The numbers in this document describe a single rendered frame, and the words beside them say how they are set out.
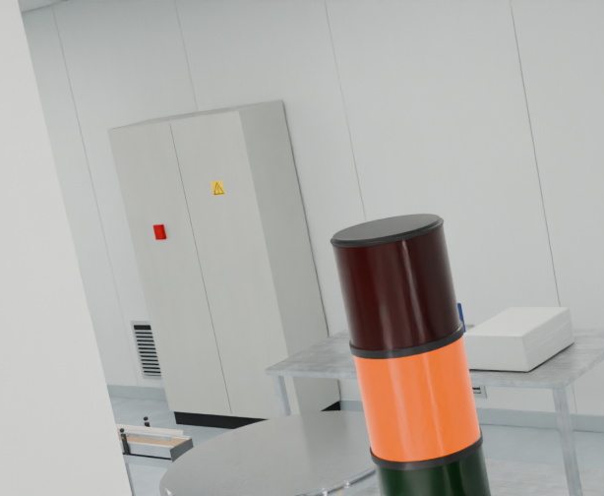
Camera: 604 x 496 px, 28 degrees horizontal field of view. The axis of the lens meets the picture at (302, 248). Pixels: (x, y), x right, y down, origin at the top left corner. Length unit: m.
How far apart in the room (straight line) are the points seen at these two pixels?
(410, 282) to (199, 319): 7.50
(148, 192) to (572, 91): 2.92
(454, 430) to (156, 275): 7.66
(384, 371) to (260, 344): 7.17
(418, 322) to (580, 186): 6.10
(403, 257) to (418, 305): 0.02
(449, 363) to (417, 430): 0.03
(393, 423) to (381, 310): 0.05
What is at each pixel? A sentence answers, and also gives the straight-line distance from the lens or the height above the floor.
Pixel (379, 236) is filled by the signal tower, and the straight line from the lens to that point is 0.51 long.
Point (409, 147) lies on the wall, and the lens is 7.12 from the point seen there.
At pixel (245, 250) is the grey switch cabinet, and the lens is 7.55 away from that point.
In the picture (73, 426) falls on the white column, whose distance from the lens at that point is 2.21.
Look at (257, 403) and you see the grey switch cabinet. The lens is 7.89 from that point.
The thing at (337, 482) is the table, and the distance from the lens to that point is 4.26.
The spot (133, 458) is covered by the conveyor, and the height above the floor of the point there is 0.87.
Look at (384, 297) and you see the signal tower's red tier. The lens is 0.52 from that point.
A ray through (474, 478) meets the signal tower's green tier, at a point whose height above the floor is 2.24.
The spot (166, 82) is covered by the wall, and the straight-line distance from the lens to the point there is 8.32.
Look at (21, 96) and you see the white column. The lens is 2.16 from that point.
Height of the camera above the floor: 2.44
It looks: 10 degrees down
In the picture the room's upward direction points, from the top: 11 degrees counter-clockwise
